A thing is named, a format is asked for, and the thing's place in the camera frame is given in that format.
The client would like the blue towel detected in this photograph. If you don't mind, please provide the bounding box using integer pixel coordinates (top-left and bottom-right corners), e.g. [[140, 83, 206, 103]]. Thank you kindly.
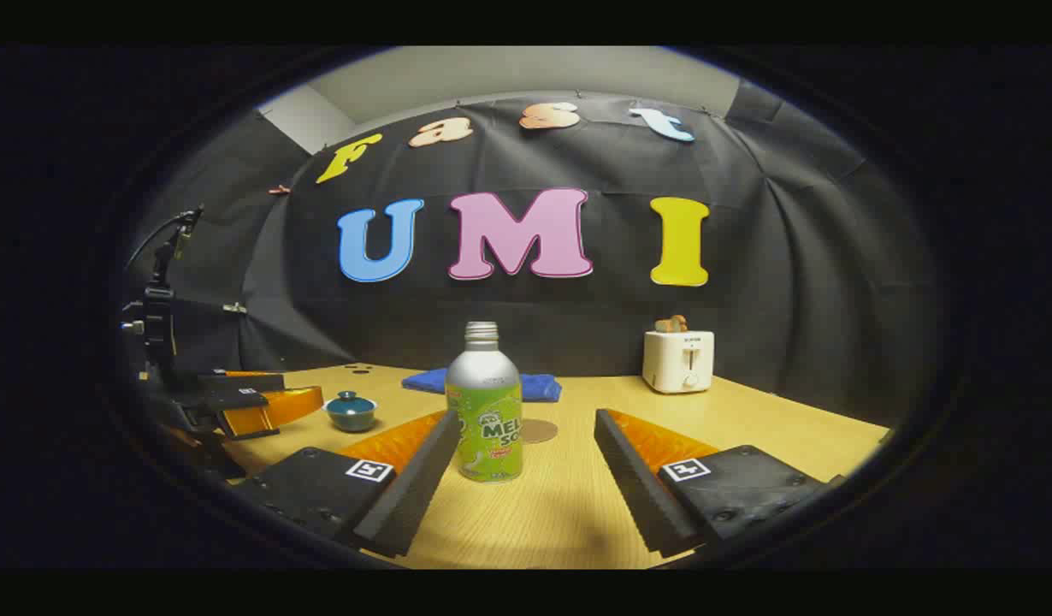
[[402, 368, 563, 403]]

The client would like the black backdrop cloth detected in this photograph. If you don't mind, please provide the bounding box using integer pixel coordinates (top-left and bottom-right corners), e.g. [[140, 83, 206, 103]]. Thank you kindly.
[[122, 81, 948, 429]]

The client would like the green label water bottle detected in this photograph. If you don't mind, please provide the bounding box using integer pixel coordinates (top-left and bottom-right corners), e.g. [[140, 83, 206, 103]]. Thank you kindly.
[[446, 322, 523, 483]]

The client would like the black cable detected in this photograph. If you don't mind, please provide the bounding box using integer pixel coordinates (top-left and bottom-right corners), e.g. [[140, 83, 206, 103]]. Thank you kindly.
[[124, 208, 204, 268]]

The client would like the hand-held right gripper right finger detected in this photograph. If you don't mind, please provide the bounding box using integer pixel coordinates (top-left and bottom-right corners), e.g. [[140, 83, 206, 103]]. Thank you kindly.
[[593, 408, 835, 559]]

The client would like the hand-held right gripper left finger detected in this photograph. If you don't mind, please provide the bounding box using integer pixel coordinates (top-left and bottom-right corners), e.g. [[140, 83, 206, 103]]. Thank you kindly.
[[231, 409, 463, 559]]

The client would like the white toaster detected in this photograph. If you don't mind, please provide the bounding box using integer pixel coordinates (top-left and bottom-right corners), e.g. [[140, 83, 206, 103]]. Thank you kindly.
[[642, 330, 715, 394]]

